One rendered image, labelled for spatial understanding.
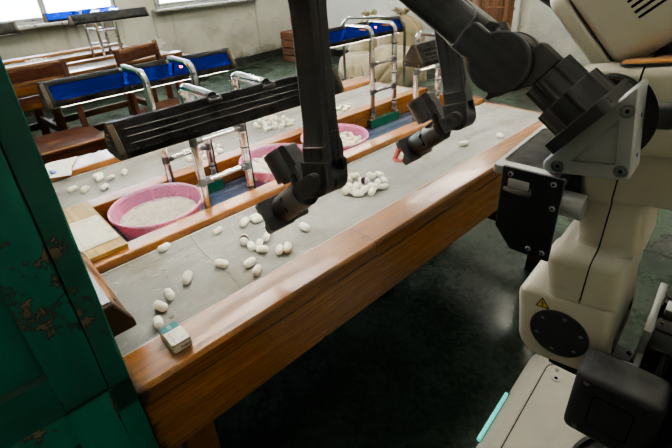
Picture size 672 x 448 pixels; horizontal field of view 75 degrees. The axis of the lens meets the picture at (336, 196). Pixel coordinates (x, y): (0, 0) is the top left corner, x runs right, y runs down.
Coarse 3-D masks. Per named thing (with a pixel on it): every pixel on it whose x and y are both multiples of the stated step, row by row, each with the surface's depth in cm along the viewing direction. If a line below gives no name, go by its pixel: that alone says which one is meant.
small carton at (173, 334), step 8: (160, 328) 81; (168, 328) 81; (176, 328) 81; (168, 336) 80; (176, 336) 79; (184, 336) 79; (168, 344) 79; (176, 344) 78; (184, 344) 79; (176, 352) 78
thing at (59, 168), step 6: (54, 162) 162; (60, 162) 162; (66, 162) 161; (72, 162) 161; (48, 168) 157; (54, 168) 157; (60, 168) 156; (66, 168) 156; (54, 174) 152; (60, 174) 152; (66, 174) 153
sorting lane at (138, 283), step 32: (480, 128) 177; (512, 128) 175; (384, 160) 154; (416, 160) 153; (448, 160) 151; (384, 192) 133; (224, 224) 122; (256, 224) 121; (320, 224) 119; (352, 224) 118; (160, 256) 110; (192, 256) 109; (224, 256) 108; (256, 256) 108; (288, 256) 107; (128, 288) 99; (160, 288) 99; (192, 288) 98; (224, 288) 97; (128, 352) 83
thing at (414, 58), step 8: (504, 24) 177; (432, 40) 149; (416, 48) 143; (424, 48) 145; (432, 48) 148; (408, 56) 146; (416, 56) 143; (424, 56) 145; (432, 56) 147; (408, 64) 147; (416, 64) 144; (424, 64) 144; (432, 64) 147
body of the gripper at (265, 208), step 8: (264, 200) 90; (272, 200) 91; (280, 200) 87; (256, 208) 90; (264, 208) 89; (272, 208) 90; (280, 208) 87; (264, 216) 89; (272, 216) 90; (280, 216) 89; (288, 216) 88; (296, 216) 93; (272, 224) 89; (280, 224) 90
